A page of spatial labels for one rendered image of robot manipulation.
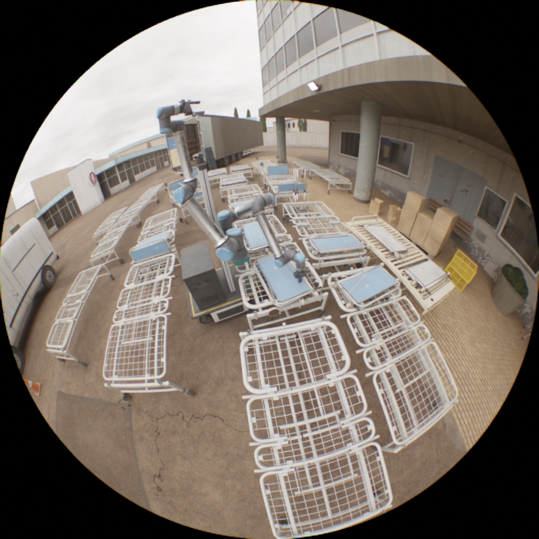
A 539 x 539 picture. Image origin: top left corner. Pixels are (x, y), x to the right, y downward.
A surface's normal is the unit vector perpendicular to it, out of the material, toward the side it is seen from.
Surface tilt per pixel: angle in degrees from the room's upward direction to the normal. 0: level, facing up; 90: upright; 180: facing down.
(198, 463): 0
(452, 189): 90
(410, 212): 90
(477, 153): 90
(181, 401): 0
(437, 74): 90
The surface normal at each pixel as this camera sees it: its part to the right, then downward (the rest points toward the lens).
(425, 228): -0.91, 0.31
